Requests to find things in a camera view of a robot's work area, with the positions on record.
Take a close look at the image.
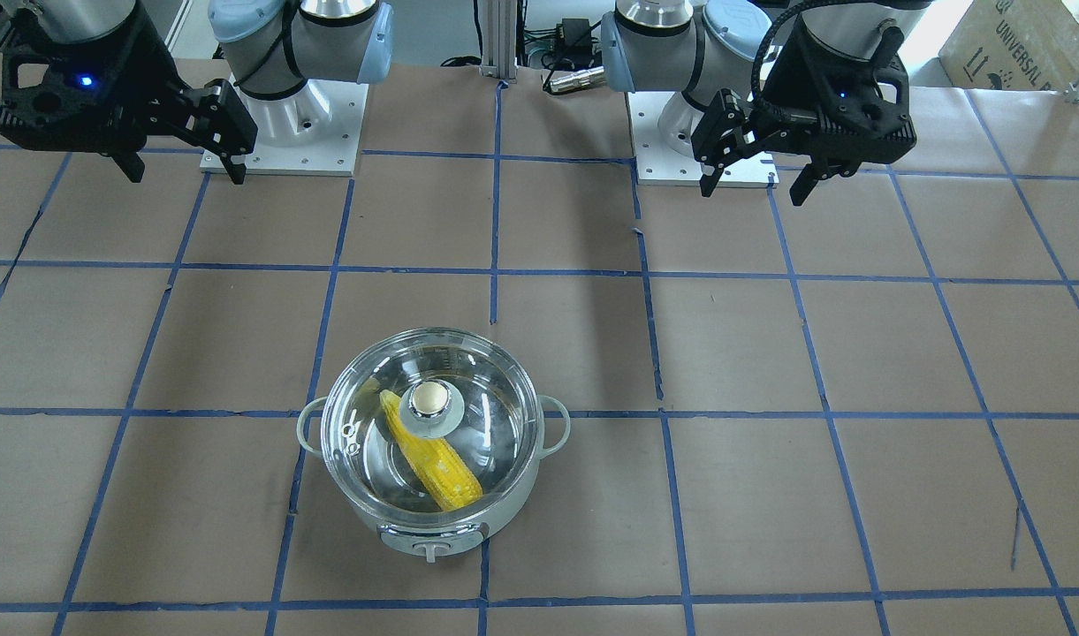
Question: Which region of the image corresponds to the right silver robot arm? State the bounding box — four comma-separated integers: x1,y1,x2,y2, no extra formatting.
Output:
0,1,393,185

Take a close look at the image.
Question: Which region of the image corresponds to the yellow corn cob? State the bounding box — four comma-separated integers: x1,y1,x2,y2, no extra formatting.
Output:
380,390,484,511

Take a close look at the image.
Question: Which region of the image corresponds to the glass pot lid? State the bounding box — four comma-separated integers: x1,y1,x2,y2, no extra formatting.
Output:
320,328,543,516

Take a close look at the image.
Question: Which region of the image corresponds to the pale green cooking pot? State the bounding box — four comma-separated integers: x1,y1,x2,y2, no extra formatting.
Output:
296,328,573,564

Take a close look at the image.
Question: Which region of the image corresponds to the brown paper table mat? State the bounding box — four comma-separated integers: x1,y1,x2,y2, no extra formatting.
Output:
0,67,1079,635

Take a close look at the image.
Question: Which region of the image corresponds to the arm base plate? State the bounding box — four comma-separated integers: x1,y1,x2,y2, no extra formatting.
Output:
627,84,779,188
233,79,370,178

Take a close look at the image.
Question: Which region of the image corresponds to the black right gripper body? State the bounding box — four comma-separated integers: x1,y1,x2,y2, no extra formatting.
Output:
0,9,195,164

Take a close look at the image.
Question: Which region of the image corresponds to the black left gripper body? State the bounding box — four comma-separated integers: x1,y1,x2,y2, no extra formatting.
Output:
750,13,917,173

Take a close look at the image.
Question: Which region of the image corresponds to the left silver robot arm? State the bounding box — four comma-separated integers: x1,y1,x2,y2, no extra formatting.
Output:
599,1,930,206

